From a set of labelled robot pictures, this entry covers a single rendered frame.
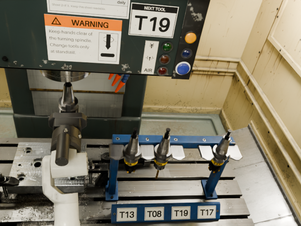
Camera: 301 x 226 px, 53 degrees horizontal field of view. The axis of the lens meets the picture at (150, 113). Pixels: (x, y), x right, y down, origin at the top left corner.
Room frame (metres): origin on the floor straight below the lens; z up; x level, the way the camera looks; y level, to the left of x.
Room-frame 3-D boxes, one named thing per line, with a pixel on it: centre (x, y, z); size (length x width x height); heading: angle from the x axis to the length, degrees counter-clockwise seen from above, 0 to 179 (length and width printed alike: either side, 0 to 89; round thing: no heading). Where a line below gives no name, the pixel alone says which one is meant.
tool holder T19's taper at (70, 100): (0.76, 0.27, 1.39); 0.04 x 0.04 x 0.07
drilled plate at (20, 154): (0.78, 0.38, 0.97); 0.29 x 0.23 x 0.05; 103
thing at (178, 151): (0.76, -0.12, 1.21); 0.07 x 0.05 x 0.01; 13
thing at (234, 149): (0.81, -0.34, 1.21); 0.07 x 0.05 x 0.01; 13
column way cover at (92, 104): (1.19, 0.38, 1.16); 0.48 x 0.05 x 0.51; 103
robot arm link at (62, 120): (0.66, 0.25, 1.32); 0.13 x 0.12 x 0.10; 106
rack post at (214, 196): (0.86, -0.32, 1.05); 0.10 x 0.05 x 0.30; 13
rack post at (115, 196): (0.76, 0.10, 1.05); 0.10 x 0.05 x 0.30; 13
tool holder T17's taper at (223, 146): (0.79, -0.28, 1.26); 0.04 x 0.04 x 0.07
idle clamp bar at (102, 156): (0.93, 0.06, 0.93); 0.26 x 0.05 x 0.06; 108
